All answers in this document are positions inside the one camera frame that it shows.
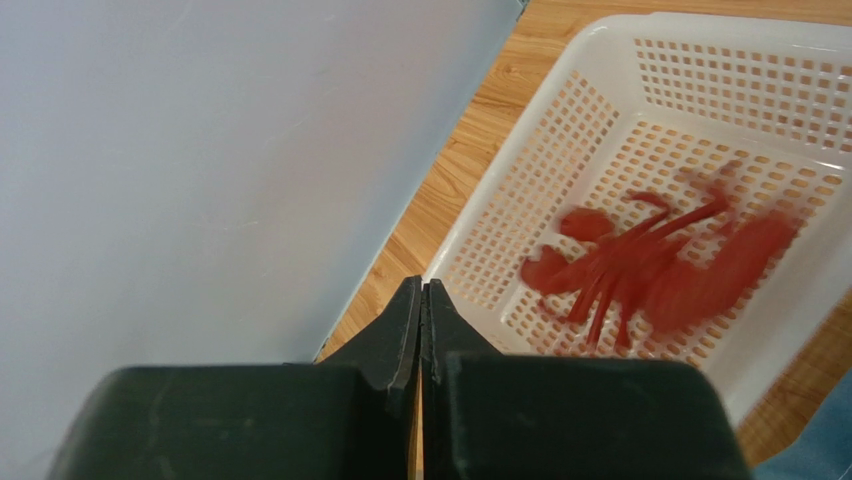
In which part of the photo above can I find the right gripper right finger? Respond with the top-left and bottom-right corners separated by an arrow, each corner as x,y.
421,280 -> 751,479

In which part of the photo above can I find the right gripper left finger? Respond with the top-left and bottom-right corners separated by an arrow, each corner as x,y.
49,276 -> 422,479

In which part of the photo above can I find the white plastic basket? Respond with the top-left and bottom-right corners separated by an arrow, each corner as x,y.
423,11 -> 852,427

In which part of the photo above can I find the red toy lobster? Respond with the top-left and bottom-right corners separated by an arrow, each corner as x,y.
519,164 -> 802,349

